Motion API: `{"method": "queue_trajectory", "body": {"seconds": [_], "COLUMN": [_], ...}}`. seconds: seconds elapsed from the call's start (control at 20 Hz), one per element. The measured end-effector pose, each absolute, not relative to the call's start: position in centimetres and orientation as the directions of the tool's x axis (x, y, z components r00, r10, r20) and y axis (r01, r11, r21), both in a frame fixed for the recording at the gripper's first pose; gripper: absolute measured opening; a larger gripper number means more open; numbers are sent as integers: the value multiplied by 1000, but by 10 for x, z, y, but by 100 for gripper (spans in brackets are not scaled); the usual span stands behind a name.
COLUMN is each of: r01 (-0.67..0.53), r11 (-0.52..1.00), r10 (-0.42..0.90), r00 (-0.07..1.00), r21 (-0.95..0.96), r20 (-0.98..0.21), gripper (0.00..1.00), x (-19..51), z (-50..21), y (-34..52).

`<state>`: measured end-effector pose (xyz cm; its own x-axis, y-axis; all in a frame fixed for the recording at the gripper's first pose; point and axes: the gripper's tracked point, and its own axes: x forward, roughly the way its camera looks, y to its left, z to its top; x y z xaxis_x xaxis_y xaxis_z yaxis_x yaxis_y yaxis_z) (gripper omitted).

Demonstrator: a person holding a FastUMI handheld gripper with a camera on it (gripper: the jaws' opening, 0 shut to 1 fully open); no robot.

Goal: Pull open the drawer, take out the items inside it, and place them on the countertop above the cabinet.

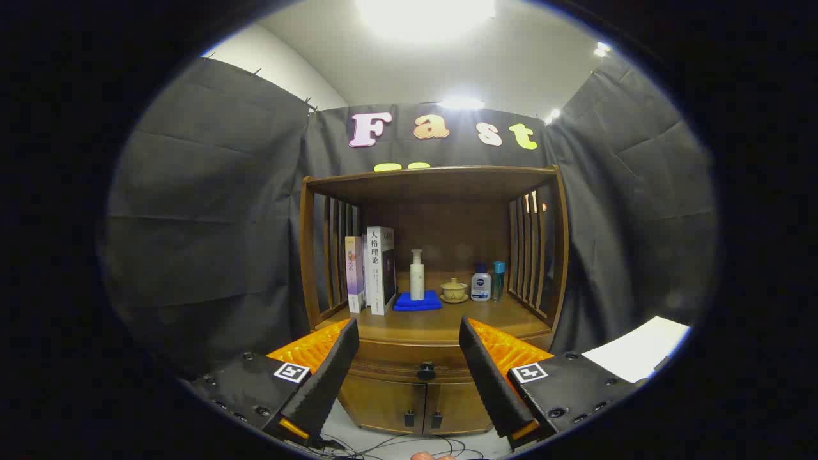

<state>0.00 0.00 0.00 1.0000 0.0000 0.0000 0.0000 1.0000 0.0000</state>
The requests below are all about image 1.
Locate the brown wooden drawer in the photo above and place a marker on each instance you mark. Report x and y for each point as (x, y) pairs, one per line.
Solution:
(396, 358)

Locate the white lotion bottle blue cap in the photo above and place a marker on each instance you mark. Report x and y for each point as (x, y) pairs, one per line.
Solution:
(480, 286)

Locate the blue folded cloth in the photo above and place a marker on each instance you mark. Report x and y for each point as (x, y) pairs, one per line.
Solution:
(409, 304)

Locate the purple book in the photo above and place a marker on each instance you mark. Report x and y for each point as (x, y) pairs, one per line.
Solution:
(354, 275)

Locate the white box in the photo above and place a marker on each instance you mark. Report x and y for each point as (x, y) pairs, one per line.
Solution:
(639, 351)

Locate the yellow lidded teacup with saucer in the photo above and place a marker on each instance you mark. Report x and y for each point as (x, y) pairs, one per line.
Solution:
(454, 291)

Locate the thick white book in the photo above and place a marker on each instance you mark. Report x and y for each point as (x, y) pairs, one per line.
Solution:
(381, 275)

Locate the brown wooden countertop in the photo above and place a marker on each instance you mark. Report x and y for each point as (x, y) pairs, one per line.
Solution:
(422, 322)

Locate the wooden cabinet door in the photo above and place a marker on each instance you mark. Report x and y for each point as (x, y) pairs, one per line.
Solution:
(460, 406)
(377, 402)

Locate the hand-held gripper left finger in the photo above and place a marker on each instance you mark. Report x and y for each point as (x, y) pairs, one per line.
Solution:
(332, 377)

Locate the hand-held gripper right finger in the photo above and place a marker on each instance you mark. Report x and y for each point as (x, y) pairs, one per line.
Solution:
(489, 383)

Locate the black drawer knob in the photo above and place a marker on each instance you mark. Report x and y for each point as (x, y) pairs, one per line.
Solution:
(426, 370)

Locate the large round ceiling light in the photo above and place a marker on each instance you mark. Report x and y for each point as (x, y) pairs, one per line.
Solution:
(425, 16)

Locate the brown wooden cabinet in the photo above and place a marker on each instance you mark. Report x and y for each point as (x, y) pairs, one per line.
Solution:
(447, 223)

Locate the teal bottle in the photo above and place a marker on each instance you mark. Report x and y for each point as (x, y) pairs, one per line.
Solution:
(498, 281)

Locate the small ceiling light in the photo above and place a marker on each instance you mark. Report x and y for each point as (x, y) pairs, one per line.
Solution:
(601, 49)
(461, 103)

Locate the white pump bottle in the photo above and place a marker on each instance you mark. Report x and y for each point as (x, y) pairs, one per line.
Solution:
(416, 281)

